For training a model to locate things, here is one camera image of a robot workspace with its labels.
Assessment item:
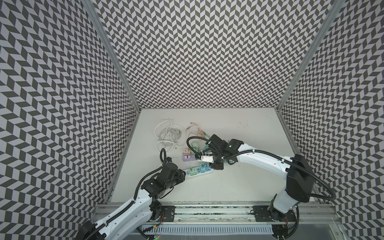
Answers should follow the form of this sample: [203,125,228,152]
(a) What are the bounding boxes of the pink multi-head cable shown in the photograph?
[185,121,208,149]

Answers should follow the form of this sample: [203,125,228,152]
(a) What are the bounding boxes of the purple power strip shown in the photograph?
[182,152,202,162]

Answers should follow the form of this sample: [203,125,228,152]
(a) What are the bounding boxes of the light green charger plug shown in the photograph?
[192,145,199,154]

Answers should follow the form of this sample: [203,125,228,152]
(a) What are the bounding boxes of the green multi-head cable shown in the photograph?
[191,131,214,152]

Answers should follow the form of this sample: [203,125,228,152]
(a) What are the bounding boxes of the white blue power strip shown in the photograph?
[185,167,214,179]

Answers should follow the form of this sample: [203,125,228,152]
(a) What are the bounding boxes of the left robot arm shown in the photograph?
[75,149,186,240]

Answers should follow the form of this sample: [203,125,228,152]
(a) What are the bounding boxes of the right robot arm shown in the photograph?
[186,135,336,222]

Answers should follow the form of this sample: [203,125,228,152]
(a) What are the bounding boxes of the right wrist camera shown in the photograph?
[201,155,215,164]

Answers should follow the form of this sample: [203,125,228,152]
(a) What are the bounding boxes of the white coiled power cords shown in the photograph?
[154,119,187,154]

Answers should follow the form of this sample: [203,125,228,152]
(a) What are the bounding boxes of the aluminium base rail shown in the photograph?
[89,202,340,226]

